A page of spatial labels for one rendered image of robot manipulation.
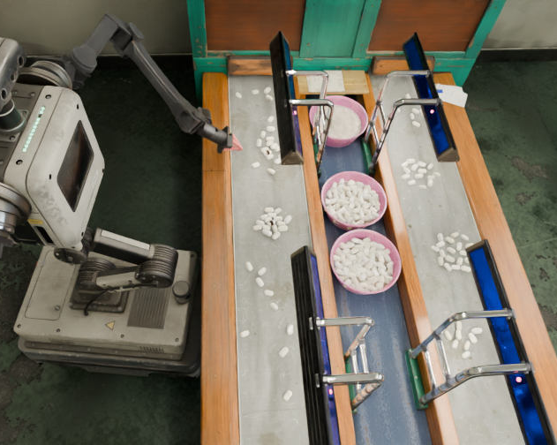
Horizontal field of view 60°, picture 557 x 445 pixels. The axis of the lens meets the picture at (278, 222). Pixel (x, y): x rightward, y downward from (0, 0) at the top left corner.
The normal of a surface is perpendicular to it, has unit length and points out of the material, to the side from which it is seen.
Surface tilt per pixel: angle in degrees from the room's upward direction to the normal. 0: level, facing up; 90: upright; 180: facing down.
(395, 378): 0
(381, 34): 90
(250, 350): 0
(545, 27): 90
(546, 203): 0
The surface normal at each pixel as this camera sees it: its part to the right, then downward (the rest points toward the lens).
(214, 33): 0.08, 0.86
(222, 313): 0.07, -0.52
